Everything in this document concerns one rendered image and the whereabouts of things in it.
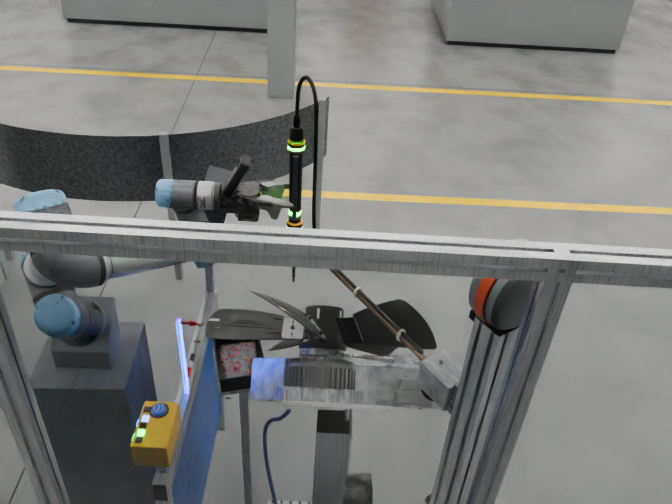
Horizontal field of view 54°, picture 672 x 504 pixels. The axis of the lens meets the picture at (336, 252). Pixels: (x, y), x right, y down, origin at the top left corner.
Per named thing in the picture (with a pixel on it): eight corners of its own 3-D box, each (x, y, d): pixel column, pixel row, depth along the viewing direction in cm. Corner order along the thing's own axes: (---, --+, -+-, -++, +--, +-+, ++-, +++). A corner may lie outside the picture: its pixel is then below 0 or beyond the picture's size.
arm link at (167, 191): (162, 183, 179) (155, 174, 171) (203, 185, 179) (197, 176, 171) (159, 211, 178) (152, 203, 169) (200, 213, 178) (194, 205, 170)
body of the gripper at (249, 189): (263, 206, 181) (219, 204, 180) (262, 179, 175) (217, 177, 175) (260, 222, 174) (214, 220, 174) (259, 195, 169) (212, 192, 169)
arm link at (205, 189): (201, 175, 175) (195, 191, 168) (218, 176, 175) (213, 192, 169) (202, 199, 180) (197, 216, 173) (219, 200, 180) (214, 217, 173)
